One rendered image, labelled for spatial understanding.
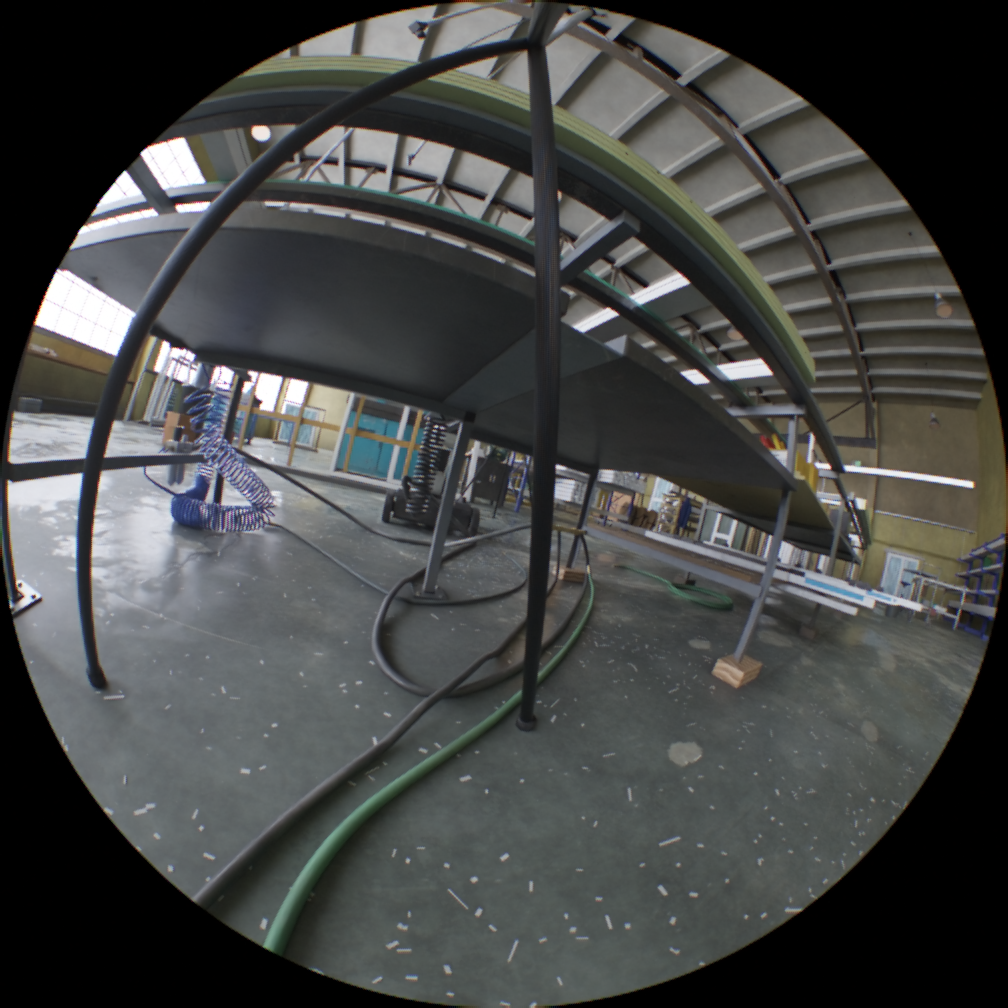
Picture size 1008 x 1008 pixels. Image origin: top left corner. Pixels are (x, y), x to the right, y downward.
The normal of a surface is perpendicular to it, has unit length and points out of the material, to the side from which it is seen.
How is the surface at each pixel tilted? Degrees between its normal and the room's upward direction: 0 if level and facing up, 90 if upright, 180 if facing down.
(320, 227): 90
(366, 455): 90
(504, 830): 0
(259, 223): 90
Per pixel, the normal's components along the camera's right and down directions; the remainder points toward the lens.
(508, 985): 0.24, -0.97
